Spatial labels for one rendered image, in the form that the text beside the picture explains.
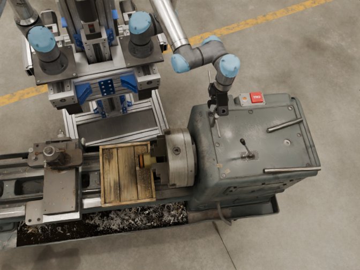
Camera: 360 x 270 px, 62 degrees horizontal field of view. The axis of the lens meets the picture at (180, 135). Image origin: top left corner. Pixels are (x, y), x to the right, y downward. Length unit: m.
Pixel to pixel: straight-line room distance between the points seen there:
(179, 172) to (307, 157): 0.64
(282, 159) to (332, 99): 2.06
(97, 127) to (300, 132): 1.69
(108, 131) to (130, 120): 0.21
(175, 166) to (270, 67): 2.23
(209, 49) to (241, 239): 1.86
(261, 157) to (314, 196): 1.56
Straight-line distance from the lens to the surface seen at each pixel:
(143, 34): 1.67
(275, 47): 3.63
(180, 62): 1.14
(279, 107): 1.66
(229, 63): 1.14
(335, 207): 3.09
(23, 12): 1.70
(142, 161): 1.55
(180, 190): 1.78
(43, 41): 1.66
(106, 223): 2.07
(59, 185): 1.74
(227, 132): 1.50
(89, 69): 1.90
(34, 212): 1.83
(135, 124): 2.63
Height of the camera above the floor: 2.59
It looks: 67 degrees down
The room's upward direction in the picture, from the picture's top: 12 degrees clockwise
